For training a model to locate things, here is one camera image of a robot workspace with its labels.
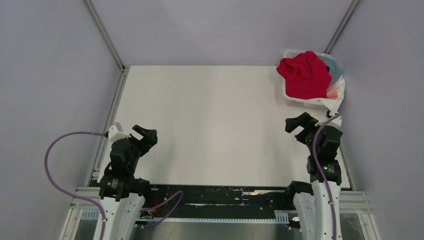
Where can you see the salmon pink t-shirt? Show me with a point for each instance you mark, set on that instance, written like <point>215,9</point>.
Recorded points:
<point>332,92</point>

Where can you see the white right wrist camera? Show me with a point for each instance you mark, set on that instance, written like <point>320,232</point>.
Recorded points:
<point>334,121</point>

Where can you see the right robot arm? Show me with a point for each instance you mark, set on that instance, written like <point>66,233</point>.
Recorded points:
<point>317,201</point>

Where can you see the white plastic laundry basket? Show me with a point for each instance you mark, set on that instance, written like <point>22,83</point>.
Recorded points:
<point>297,102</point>

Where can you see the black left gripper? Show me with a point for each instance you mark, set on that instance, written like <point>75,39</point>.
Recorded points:
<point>149,136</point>

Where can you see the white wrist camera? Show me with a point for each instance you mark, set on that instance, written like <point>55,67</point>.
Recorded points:
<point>115,133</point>
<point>334,121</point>

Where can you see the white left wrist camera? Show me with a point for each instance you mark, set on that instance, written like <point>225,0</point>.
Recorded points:
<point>115,133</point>

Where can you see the teal t-shirt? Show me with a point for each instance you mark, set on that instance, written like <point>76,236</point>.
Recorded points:
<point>333,68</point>

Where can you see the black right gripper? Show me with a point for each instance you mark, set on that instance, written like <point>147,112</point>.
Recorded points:
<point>291,123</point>

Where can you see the white t-shirt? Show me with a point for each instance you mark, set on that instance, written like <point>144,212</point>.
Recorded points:
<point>333,105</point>

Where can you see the aluminium frame rail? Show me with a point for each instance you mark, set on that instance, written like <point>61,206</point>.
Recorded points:
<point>350,202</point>

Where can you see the white slotted cable duct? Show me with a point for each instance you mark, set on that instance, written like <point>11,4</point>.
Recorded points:
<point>279,219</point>

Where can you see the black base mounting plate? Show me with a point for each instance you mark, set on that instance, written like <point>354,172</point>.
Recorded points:
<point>213,201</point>

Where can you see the red t-shirt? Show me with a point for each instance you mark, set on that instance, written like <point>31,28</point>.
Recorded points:
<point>306,76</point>

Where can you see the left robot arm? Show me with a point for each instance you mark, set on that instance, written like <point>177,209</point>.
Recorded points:
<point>121,195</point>

